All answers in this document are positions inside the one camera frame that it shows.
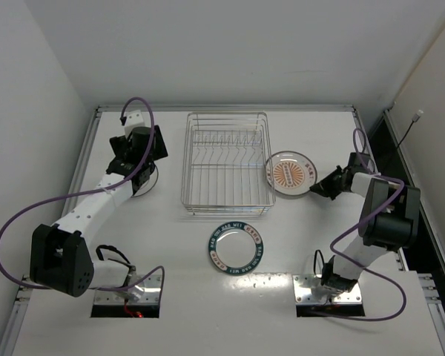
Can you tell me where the orange sunburst pattern plate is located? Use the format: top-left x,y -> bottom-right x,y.
265,151 -> 318,198

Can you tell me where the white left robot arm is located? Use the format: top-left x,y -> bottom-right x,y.
30,126 -> 168,297

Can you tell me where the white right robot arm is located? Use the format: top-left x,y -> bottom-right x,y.
309,152 -> 421,294

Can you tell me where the thin green line plate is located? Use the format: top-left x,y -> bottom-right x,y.
131,165 -> 159,199

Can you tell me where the green rimmed white plate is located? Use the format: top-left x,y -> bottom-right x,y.
207,221 -> 264,276

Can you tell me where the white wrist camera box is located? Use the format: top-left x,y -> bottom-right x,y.
123,110 -> 145,138

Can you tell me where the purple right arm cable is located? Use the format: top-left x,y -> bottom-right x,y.
311,128 -> 408,321

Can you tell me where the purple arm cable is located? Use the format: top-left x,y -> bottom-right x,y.
311,128 -> 408,321
0,96 -> 165,290

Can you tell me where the metal wire dish rack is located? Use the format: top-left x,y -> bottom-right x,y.
180,111 -> 276,217

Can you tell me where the black cable with white plug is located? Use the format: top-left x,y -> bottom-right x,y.
395,109 -> 424,149

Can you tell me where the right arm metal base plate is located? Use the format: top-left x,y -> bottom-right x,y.
292,274 -> 363,306

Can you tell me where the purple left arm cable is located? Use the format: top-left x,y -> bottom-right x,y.
0,96 -> 165,290

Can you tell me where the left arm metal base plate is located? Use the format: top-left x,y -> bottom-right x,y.
93,273 -> 162,306

